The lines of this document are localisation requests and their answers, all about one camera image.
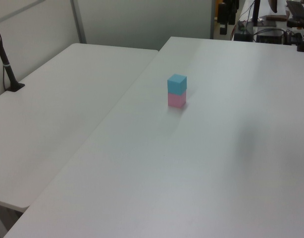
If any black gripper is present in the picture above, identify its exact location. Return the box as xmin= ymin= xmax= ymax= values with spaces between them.
xmin=217 ymin=0 xmax=240 ymax=35

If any blue foam cube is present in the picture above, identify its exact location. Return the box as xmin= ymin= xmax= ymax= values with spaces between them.
xmin=166 ymin=73 xmax=188 ymax=96

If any pink foam cube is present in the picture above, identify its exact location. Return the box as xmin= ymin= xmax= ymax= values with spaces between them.
xmin=167 ymin=91 xmax=187 ymax=109

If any black electronics box green connector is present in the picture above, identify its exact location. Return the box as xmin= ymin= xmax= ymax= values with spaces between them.
xmin=234 ymin=21 xmax=253 ymax=42

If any black monitor stand pole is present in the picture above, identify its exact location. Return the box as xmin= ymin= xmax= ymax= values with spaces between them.
xmin=252 ymin=0 xmax=261 ymax=28

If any black flat electronics box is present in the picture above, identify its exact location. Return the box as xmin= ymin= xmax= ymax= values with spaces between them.
xmin=255 ymin=28 xmax=284 ymax=45

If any brown flat pad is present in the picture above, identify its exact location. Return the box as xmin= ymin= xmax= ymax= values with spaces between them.
xmin=265 ymin=14 xmax=289 ymax=22

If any black keyboard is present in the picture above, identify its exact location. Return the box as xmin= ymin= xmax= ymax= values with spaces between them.
xmin=286 ymin=0 xmax=304 ymax=18

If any black table clamp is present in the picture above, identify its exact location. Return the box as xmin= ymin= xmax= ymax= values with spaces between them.
xmin=296 ymin=32 xmax=304 ymax=53

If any white adjacent table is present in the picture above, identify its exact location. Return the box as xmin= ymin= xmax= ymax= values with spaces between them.
xmin=0 ymin=43 xmax=159 ymax=213

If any grey partition post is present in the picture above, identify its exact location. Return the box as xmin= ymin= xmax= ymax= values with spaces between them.
xmin=69 ymin=0 xmax=87 ymax=44

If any black camera stand pole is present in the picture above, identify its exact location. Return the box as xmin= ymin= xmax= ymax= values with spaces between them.
xmin=0 ymin=19 xmax=26 ymax=93

